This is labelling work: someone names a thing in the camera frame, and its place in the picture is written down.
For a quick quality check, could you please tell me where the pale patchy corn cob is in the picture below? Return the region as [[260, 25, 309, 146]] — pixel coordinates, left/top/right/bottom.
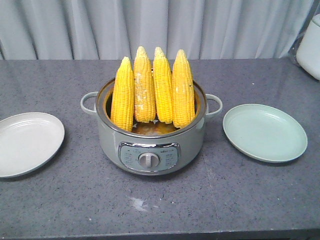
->
[[133, 46, 156, 123]]

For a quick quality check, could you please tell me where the yellow corn cob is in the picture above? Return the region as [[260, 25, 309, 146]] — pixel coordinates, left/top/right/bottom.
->
[[153, 47, 173, 124], [110, 56, 135, 132], [172, 49, 195, 129]]

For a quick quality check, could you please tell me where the green electric cooking pot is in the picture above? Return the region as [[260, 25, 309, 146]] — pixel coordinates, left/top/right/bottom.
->
[[80, 79, 223, 176]]

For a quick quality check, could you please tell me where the light green plate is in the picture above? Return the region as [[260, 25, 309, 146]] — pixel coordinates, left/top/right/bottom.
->
[[222, 103, 308, 163]]

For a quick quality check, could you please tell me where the cream white plate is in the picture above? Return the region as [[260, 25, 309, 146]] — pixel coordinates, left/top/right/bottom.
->
[[0, 112, 65, 178]]

